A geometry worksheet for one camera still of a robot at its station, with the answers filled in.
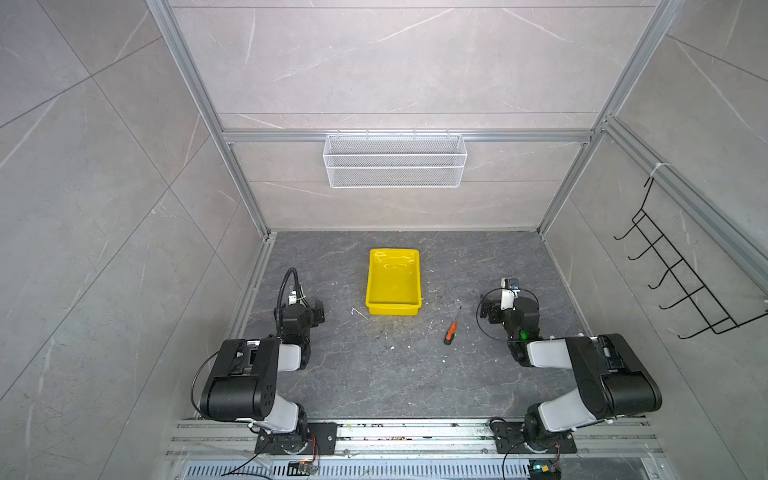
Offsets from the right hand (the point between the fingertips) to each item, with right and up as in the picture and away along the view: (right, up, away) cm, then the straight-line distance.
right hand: (497, 292), depth 95 cm
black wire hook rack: (+31, 0, -36) cm, 48 cm away
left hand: (-64, -1, -2) cm, 64 cm away
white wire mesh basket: (-33, +44, +6) cm, 56 cm away
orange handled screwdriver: (-16, -13, -4) cm, 21 cm away
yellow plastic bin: (-33, +1, +8) cm, 34 cm away
